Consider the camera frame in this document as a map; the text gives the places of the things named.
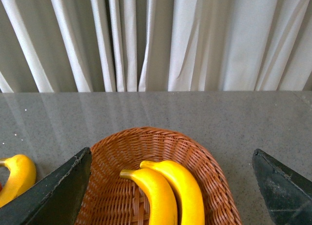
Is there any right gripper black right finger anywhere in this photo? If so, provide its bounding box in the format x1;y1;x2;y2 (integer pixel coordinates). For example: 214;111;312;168
252;149;312;225

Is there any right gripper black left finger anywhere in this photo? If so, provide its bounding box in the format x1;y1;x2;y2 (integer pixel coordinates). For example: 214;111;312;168
0;148;92;225

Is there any yellow banana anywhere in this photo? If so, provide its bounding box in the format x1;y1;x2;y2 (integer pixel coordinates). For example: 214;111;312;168
140;160;205;225
119;169;178;225
0;154;37;207

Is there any right brown wicker basket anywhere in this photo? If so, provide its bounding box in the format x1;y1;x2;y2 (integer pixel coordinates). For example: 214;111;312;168
76;127;241;225

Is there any white pleated curtain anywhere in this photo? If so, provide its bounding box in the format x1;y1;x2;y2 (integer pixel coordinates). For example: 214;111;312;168
0;0;312;93

